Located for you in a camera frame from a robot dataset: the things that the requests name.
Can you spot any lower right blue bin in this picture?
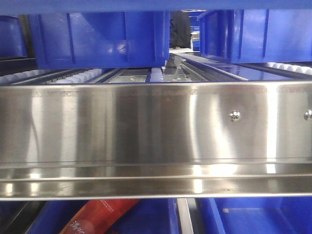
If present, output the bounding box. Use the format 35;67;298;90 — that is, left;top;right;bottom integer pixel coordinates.
196;196;312;234

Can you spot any white roller track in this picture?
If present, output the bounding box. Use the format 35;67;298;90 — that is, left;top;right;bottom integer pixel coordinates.
0;68;104;85

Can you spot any blue bin far right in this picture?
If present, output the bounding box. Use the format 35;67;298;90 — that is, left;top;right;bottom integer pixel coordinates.
197;9;312;63

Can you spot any stainless steel shelf rail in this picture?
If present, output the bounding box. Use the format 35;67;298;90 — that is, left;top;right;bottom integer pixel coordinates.
0;81;312;200

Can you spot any large blue plastic bin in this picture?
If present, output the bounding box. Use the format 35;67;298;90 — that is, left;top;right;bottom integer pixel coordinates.
0;0;312;15

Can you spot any blue bin on left shelf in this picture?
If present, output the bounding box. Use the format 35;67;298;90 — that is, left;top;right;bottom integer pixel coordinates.
0;16;26;59

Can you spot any rail screw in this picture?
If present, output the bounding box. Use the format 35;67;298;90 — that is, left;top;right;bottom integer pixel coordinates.
229;110;242;122

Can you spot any red snack package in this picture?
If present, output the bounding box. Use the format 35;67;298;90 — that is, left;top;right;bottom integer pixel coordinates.
60;199;139;234

